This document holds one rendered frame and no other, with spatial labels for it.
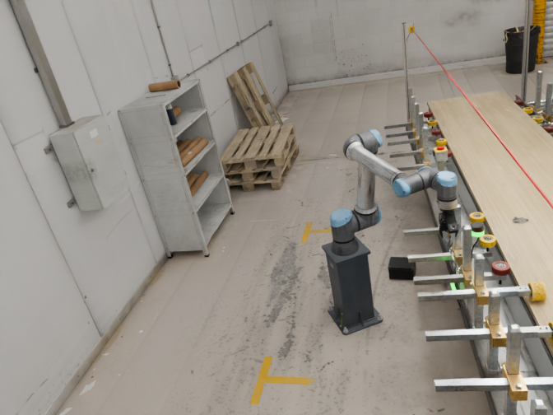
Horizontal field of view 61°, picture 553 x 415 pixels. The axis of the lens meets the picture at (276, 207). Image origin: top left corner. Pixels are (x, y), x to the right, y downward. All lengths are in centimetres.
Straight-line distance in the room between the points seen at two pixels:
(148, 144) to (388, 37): 668
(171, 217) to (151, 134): 84
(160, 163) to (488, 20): 739
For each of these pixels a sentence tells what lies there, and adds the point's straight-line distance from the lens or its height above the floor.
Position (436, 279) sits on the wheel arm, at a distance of 250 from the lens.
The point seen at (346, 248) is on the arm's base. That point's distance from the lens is 316.
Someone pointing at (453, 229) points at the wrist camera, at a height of 114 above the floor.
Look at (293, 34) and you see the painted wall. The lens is 1022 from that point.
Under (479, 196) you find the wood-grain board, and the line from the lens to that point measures 316.
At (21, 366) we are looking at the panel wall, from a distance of 348.
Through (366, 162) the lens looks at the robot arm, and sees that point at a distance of 257.
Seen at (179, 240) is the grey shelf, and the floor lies 20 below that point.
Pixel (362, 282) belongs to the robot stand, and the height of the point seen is 37.
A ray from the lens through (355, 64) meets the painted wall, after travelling 1017.
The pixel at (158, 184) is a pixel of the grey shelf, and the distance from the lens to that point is 448.
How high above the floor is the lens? 236
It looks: 26 degrees down
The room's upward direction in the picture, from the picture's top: 12 degrees counter-clockwise
